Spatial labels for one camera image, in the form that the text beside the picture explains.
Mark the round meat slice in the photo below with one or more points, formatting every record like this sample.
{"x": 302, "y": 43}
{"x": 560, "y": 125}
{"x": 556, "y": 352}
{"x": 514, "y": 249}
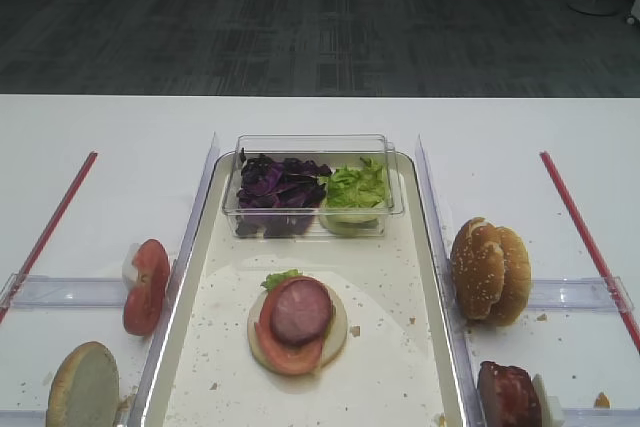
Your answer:
{"x": 302, "y": 312}

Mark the green lettuce in container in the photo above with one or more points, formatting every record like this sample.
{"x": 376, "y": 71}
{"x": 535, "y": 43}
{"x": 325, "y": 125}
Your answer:
{"x": 363, "y": 187}

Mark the lettuce leaf on bun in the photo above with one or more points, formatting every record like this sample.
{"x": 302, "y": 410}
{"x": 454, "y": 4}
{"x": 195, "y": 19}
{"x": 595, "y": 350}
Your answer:
{"x": 274, "y": 279}

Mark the tomato slices on bun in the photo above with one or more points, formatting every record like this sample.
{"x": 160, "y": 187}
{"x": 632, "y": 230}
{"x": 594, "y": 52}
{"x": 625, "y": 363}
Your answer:
{"x": 286, "y": 360}

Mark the upright tomato slices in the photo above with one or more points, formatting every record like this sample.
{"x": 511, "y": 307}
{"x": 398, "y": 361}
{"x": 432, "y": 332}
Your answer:
{"x": 147, "y": 275}

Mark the stack of meat slices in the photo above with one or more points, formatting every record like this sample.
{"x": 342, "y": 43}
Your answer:
{"x": 508, "y": 397}

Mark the clear tomato track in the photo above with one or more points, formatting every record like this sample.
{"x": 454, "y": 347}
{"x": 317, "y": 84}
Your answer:
{"x": 44, "y": 292}

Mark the white meat pusher block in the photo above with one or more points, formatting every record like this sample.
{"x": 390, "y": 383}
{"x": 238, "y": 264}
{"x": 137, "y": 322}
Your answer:
{"x": 551, "y": 412}

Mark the clear plastic container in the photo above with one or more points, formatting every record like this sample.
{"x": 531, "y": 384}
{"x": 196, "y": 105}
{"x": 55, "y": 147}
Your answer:
{"x": 335, "y": 151}

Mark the purple cabbage leaves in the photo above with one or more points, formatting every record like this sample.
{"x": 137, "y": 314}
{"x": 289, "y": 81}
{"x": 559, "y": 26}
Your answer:
{"x": 291, "y": 183}

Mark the bottom bun on tray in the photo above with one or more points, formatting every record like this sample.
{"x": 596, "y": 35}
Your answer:
{"x": 334, "y": 339}

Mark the sesame bun top front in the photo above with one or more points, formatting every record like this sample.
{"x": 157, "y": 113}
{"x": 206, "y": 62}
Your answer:
{"x": 478, "y": 271}

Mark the sesame bun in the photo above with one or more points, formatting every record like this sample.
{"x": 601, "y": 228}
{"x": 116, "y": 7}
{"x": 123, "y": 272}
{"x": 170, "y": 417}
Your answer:
{"x": 478, "y": 271}
{"x": 517, "y": 280}

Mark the white metal tray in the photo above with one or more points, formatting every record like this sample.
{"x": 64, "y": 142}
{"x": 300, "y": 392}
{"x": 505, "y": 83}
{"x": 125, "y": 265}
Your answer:
{"x": 392, "y": 369}

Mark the sesame bun top rear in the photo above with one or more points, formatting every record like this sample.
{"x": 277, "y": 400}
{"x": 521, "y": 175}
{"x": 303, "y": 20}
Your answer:
{"x": 517, "y": 280}

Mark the clear bun top track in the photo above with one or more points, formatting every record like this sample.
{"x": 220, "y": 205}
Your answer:
{"x": 596, "y": 294}

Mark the upright bun bottom half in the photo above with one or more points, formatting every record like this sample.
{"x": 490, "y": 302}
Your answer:
{"x": 85, "y": 389}

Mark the stanchion base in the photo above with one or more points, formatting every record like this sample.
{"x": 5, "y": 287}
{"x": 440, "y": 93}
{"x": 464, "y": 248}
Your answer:
{"x": 596, "y": 8}

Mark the right clear divider rail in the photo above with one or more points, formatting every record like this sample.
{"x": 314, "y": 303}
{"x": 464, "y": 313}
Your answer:
{"x": 466, "y": 403}

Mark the clear divider rail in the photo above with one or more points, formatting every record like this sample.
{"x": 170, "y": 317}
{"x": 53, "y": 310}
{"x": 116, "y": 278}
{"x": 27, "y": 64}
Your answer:
{"x": 138, "y": 414}
{"x": 466, "y": 403}

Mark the right red rail strip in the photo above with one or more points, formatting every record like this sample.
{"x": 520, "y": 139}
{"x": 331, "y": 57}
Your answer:
{"x": 590, "y": 242}

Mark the red rail strip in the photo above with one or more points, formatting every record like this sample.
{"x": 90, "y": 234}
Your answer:
{"x": 50, "y": 227}
{"x": 590, "y": 242}

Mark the left red rail strip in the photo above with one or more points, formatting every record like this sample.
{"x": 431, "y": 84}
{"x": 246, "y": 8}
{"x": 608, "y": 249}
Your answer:
{"x": 50, "y": 227}

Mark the left clear divider rail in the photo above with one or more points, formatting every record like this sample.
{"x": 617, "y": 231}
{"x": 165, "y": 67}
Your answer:
{"x": 138, "y": 414}

